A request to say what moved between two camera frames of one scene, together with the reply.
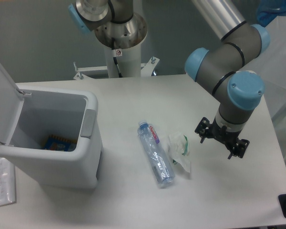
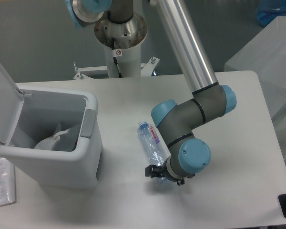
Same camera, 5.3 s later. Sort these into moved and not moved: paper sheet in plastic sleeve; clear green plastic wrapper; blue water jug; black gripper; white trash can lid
Moved: black gripper; clear green plastic wrapper
Not moved: paper sheet in plastic sleeve; blue water jug; white trash can lid
